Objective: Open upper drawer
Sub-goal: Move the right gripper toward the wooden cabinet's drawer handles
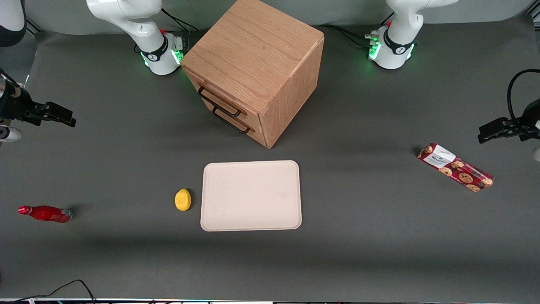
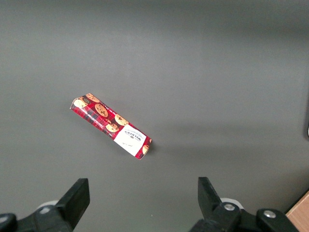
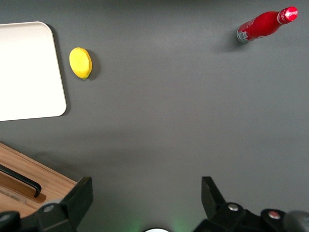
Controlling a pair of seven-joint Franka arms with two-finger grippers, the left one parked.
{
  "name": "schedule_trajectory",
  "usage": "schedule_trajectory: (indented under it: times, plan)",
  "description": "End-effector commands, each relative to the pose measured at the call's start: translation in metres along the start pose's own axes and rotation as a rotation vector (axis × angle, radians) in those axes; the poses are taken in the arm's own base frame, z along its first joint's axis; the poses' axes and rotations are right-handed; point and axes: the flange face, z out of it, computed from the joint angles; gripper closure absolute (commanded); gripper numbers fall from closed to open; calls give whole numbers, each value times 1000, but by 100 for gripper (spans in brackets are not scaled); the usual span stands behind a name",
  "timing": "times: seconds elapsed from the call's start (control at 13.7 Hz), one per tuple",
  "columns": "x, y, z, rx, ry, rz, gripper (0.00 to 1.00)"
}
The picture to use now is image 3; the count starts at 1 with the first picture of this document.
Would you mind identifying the beige rectangular tray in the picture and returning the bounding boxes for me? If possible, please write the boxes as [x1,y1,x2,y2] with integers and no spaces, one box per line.
[0,21,67,122]

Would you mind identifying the yellow lemon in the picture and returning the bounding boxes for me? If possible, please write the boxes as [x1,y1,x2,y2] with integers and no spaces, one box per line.
[69,47,93,80]

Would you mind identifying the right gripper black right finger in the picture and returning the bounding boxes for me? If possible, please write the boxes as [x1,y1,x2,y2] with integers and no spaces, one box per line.
[195,176,261,232]

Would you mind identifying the red soda bottle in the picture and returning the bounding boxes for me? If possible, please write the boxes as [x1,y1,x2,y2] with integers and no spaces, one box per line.
[236,6,299,44]

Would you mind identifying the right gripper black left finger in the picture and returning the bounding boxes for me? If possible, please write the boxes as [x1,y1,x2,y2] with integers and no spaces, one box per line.
[36,176,94,232]

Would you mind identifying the black lower drawer handle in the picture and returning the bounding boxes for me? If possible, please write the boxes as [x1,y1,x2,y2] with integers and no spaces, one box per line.
[0,163,42,198]

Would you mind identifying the wooden drawer cabinet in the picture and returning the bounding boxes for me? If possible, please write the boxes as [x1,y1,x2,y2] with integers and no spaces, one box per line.
[0,142,78,219]

